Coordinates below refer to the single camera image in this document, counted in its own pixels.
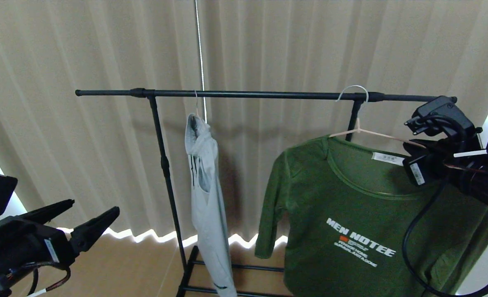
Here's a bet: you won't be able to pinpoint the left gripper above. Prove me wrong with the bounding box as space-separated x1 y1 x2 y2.
0 199 120 285

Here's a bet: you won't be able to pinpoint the beige curtain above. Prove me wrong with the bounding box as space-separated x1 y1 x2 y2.
0 0 488 248

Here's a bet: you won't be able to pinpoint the black clothes rack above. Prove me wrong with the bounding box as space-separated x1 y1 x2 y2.
75 88 458 297

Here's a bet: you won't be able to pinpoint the green printed garment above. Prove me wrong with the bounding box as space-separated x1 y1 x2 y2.
255 135 488 297

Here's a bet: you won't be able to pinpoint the pale grey shorts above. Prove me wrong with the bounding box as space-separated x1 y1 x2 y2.
185 113 238 297

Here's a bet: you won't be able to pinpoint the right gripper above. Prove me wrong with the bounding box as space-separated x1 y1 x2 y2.
403 139 476 187

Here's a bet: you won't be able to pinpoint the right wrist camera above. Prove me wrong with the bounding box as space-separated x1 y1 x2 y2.
405 96 482 143

